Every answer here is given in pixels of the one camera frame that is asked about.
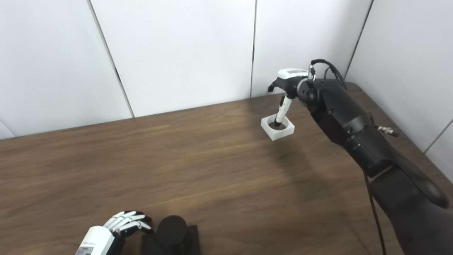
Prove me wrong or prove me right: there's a black peg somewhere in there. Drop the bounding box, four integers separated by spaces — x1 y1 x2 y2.
142 215 201 255

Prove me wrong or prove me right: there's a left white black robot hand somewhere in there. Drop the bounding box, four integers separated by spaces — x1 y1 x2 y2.
74 211 154 255

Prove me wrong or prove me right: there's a white square piece with hole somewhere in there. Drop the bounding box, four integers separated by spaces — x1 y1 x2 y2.
261 114 295 141

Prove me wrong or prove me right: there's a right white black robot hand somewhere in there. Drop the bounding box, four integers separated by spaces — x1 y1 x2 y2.
268 68 310 127

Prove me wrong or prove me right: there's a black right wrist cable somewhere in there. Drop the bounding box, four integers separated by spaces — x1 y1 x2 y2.
309 59 348 91

